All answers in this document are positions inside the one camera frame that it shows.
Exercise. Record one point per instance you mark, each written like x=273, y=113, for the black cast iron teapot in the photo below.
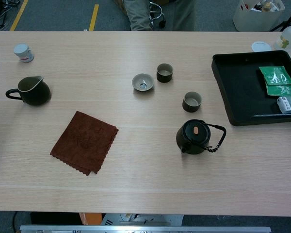
x=194, y=142

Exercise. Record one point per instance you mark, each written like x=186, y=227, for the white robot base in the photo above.
x=140, y=219

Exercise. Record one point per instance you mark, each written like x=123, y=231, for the grey ceramic strainer bowl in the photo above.
x=143, y=82

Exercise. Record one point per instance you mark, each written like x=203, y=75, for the dark brown ceramic teacup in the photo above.
x=191, y=106
x=164, y=76

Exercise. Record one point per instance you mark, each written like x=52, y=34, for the brown tea cloth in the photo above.
x=85, y=143

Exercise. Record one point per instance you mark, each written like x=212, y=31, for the black plastic tray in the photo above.
x=237, y=92

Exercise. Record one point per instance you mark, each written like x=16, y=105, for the person in khaki trousers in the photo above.
x=138, y=14

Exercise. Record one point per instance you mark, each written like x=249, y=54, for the chrome stool base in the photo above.
x=157, y=14

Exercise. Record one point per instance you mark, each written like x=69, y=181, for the dark ceramic pitcher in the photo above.
x=36, y=95

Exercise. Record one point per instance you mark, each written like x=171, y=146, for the orange panel under table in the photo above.
x=89, y=218

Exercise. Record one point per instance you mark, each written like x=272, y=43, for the white round lid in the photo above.
x=261, y=46

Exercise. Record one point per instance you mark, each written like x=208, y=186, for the small white jar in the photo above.
x=24, y=53

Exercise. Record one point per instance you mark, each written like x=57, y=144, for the green tea packet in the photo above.
x=281, y=91
x=276, y=75

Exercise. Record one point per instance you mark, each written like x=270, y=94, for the white storage basket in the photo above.
x=254, y=20

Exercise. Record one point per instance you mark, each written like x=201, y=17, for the white plastic bottle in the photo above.
x=289, y=38

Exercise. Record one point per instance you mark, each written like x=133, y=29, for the black tripod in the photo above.
x=285, y=24

